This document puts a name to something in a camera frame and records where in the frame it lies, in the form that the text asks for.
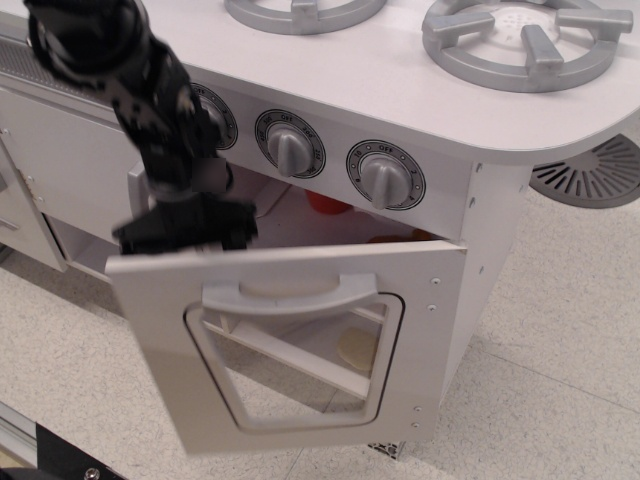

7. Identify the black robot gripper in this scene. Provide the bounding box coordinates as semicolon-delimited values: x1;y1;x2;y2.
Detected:
113;193;258;255

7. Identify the grey oven door handle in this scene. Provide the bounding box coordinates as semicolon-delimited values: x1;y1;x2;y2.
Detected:
202;273;379;319

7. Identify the white toy oven door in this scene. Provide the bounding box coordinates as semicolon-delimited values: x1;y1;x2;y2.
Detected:
106;241;467;454

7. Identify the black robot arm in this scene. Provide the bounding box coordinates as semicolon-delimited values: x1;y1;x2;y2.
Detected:
25;1;257;255

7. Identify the grey left stove knob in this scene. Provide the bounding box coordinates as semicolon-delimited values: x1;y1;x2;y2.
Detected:
192;83;238;150

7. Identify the grey stove knob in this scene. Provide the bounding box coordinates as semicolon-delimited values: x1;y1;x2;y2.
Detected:
346;140;427;211
255;109;326;179
192;83;238;150

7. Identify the grey middle stove knob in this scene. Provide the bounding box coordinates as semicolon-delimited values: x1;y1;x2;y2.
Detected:
255;109;326;179

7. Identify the white cupboard door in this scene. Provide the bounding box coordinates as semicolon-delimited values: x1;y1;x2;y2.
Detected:
1;90;141;274

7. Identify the white toy kitchen cabinet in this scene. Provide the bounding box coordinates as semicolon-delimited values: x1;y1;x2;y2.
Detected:
1;1;639;400

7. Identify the grey right stove knob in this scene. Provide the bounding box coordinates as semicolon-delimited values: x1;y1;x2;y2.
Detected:
346;140;427;211

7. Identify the beige toy bread piece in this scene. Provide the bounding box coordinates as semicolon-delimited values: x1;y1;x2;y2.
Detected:
337;327;378;372

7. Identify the orange toy chicken drumstick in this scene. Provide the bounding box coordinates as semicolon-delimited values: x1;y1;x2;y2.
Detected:
368;229;435;244

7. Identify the grey left burner grate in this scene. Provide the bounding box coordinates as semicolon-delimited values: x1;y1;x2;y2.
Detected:
224;0;386;36

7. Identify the grey burner grate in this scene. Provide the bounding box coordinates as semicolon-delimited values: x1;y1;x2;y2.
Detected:
224;0;386;36
422;1;634;93

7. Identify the black mounting plate with screw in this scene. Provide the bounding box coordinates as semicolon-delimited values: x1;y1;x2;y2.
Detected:
36;424;125;480

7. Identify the grey right burner grate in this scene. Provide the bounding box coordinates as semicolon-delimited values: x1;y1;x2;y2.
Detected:
422;1;634;93

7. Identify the grey slotted round disc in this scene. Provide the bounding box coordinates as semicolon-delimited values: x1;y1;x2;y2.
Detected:
530;134;639;209

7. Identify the grey cupboard door handle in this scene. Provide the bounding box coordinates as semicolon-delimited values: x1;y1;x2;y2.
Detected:
127;161;155;218

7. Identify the aluminium frame rail corner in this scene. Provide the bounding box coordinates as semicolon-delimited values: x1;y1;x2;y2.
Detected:
1;403;38;467

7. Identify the aluminium extrusion rail under oven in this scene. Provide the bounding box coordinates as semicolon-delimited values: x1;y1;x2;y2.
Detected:
367;441;406;461

